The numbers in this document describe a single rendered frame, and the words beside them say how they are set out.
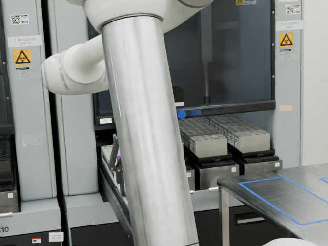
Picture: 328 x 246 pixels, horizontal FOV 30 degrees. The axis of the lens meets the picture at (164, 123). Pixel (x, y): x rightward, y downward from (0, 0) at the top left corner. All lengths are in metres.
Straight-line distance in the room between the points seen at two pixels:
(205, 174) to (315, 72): 1.57
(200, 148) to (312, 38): 1.51
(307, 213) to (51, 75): 0.72
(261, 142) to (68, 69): 0.85
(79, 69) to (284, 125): 0.91
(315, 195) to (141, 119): 0.85
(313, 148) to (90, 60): 2.26
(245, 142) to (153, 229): 1.19
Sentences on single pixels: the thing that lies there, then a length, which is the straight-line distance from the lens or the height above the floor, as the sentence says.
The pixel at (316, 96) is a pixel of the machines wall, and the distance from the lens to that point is 3.45.
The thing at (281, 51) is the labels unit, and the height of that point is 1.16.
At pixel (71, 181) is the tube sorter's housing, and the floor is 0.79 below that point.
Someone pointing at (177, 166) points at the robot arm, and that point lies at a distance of 0.94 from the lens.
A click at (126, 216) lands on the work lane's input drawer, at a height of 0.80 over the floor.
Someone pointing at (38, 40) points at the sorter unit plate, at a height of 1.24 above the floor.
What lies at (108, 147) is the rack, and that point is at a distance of 2.06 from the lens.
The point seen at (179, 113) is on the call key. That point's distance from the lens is 1.96.
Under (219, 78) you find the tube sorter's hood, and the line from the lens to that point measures 2.01.
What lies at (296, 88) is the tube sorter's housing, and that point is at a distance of 2.13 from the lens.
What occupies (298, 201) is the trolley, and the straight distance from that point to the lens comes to 1.66.
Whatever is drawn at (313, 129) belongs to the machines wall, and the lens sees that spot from 3.48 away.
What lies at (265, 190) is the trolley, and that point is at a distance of 1.73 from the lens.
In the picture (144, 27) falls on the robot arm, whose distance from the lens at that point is 0.98.
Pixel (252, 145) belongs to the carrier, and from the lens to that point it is 2.09.
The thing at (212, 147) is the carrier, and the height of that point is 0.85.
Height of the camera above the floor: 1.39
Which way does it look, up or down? 13 degrees down
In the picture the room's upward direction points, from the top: 2 degrees counter-clockwise
